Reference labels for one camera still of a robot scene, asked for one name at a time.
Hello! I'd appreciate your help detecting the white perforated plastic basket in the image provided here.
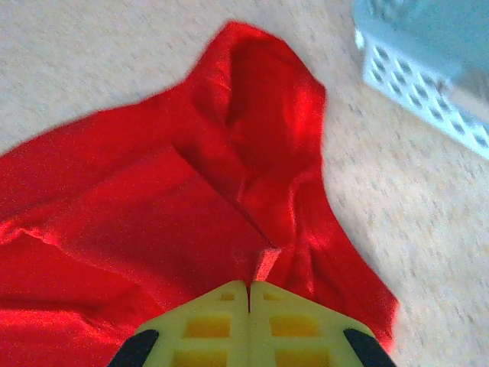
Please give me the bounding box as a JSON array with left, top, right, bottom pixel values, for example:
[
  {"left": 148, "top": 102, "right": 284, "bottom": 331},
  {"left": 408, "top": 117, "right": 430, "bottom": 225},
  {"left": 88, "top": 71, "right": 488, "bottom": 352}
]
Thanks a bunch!
[{"left": 351, "top": 0, "right": 489, "bottom": 161}]

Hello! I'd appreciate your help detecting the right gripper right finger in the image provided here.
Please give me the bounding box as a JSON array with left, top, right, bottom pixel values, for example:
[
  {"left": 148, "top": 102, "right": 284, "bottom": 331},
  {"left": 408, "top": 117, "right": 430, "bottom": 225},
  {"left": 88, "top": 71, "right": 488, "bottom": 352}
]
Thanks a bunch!
[{"left": 248, "top": 281, "right": 398, "bottom": 367}]

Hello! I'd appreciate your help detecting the red t-shirt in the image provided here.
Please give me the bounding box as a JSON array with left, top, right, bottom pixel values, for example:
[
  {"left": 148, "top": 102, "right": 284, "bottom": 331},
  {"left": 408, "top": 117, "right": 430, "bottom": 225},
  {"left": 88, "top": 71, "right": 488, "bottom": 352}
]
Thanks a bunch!
[{"left": 0, "top": 21, "right": 400, "bottom": 367}]

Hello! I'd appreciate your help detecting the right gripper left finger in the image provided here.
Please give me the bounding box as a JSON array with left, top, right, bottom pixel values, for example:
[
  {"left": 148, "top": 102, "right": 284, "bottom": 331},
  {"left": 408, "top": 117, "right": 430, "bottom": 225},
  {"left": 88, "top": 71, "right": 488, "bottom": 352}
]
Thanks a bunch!
[{"left": 112, "top": 278, "right": 251, "bottom": 367}]

